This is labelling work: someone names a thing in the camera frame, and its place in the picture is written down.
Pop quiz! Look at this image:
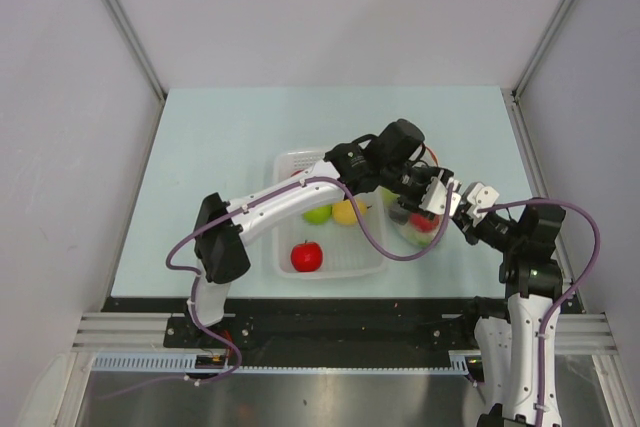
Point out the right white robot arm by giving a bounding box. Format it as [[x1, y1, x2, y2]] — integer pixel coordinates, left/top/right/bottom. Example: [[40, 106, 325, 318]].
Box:
[[452, 187, 567, 426]]

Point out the left aluminium frame post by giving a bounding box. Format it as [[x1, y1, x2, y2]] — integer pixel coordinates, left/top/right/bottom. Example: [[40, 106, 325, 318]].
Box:
[[72, 0, 168, 101]]

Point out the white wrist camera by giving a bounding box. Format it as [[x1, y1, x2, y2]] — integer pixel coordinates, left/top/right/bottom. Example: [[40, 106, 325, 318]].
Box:
[[462, 182, 500, 223], [420, 177, 461, 217]]

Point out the clear orange zip bag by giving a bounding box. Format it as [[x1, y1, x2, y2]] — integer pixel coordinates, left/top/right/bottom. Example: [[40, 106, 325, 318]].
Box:
[[382, 144, 449, 248]]

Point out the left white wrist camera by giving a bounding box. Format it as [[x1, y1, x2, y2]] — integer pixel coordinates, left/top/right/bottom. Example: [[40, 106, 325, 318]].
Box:
[[420, 177, 461, 217]]

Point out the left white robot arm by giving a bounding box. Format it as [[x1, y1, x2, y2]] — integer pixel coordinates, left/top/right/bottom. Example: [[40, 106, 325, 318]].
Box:
[[185, 119, 460, 347]]

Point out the small red pepper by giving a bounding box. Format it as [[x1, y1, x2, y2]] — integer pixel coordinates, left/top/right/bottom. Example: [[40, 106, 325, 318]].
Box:
[[290, 242, 324, 273]]

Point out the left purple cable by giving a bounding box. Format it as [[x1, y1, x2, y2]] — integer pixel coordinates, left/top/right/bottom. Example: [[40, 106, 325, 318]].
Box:
[[94, 176, 456, 401]]

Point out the clear plastic basket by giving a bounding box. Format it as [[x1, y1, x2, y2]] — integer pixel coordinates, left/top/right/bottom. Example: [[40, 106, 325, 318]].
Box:
[[272, 148, 387, 280]]

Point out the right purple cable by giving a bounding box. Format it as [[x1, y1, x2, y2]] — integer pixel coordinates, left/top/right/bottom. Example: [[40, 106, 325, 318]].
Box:
[[479, 199, 601, 427]]

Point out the aluminium frame post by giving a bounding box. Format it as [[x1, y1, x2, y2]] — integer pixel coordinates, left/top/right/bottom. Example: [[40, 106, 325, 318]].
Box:
[[510, 0, 578, 100], [72, 0, 168, 101]]

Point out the right aluminium frame post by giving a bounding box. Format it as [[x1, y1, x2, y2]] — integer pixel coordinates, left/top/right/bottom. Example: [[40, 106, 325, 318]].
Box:
[[510, 0, 578, 100]]

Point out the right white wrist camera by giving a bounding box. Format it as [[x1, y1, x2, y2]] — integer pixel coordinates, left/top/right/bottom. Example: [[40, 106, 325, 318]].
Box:
[[462, 182, 500, 223]]

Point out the dark purple fruit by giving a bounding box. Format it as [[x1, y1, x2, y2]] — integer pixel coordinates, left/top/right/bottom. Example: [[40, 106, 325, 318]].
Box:
[[388, 206, 411, 225]]

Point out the yellow lemon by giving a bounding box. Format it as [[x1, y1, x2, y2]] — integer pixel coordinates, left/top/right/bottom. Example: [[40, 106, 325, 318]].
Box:
[[332, 199, 371, 226]]

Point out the green apple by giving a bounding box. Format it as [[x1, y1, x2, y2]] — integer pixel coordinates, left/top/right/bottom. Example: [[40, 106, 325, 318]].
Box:
[[380, 188, 398, 205], [302, 205, 332, 225]]

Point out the white cable duct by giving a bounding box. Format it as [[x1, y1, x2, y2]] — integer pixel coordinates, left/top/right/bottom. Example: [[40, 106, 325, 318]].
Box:
[[92, 352, 469, 376]]

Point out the light blue table mat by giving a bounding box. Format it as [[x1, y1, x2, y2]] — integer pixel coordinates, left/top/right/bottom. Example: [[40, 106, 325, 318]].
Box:
[[111, 86, 531, 298]]

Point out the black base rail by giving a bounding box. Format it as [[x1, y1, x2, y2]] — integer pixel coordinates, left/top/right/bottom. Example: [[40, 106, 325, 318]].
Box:
[[102, 294, 584, 368]]

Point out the purple cable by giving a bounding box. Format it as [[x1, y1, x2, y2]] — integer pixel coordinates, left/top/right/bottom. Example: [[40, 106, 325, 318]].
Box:
[[479, 199, 601, 427], [94, 176, 456, 401]]

